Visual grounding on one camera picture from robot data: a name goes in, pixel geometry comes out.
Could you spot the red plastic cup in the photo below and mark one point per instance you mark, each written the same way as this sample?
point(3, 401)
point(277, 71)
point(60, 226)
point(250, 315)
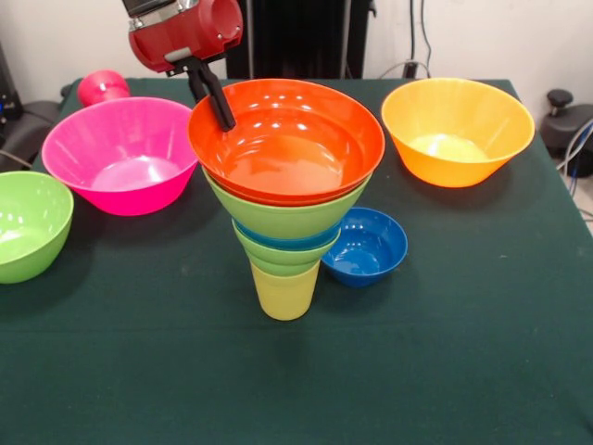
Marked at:
point(102, 88)

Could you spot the black power adapter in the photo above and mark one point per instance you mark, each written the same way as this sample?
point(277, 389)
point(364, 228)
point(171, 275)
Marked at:
point(410, 69)

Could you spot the large pink plastic bowl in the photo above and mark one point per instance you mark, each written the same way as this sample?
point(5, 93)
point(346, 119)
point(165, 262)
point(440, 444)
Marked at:
point(116, 157)

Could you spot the red-orange plastic bowl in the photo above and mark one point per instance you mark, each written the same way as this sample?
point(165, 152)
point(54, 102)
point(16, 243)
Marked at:
point(287, 153)

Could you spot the yellow plastic cup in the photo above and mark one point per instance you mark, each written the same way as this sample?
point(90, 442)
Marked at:
point(285, 299)

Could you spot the large green plastic bowl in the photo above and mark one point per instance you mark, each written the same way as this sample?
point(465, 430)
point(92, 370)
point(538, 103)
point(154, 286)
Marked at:
point(287, 220)
point(28, 232)

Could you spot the black computer tower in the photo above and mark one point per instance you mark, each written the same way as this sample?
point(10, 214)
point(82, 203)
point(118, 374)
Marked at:
point(7, 92)

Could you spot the dark blue plastic bowl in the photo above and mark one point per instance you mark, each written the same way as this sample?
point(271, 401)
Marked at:
point(366, 259)

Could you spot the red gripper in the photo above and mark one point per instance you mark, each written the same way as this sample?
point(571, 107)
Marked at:
point(185, 34)

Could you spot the light blue plastic bowl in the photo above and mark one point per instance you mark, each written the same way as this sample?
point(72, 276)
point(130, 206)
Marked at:
point(287, 242)

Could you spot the dark green tablecloth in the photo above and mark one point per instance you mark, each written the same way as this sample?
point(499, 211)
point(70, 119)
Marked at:
point(185, 371)

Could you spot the large orange plastic bowl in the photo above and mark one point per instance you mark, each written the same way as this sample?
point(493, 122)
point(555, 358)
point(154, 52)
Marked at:
point(458, 130)

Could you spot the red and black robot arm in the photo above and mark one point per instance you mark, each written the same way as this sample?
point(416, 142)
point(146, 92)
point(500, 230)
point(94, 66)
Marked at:
point(148, 8)

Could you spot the small green plastic bowl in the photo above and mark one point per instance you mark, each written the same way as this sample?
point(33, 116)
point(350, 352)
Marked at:
point(282, 259)

